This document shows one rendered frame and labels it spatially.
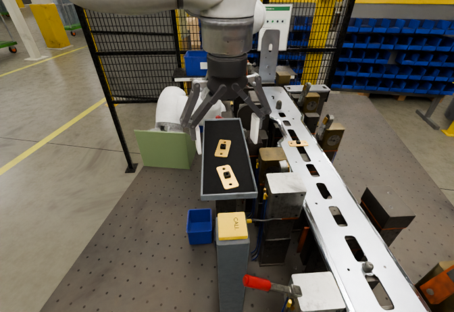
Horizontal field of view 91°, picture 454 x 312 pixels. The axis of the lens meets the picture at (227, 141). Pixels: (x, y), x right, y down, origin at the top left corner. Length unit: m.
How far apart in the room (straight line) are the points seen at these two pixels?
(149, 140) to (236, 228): 0.87
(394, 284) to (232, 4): 0.69
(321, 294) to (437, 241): 0.84
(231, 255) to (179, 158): 0.83
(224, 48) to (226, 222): 0.35
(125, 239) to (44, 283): 1.03
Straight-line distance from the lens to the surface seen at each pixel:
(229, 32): 0.39
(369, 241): 0.78
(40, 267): 2.16
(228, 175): 0.59
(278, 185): 0.67
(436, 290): 0.77
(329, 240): 0.73
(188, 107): 0.45
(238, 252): 0.54
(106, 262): 1.09
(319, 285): 0.60
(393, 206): 0.86
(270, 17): 1.85
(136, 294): 0.99
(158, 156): 1.32
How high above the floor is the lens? 1.58
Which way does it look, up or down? 36 degrees down
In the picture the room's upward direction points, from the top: straight up
